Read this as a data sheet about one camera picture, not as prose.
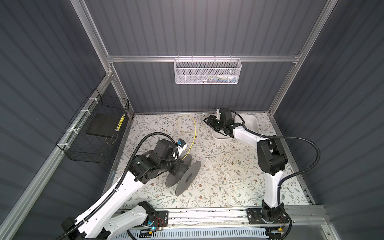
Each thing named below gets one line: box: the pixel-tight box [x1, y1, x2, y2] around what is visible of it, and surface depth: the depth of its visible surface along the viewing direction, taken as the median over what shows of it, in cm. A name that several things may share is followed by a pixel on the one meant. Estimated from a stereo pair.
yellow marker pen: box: [116, 113, 126, 132], surface depth 78 cm
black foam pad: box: [85, 113, 124, 138], surface depth 77 cm
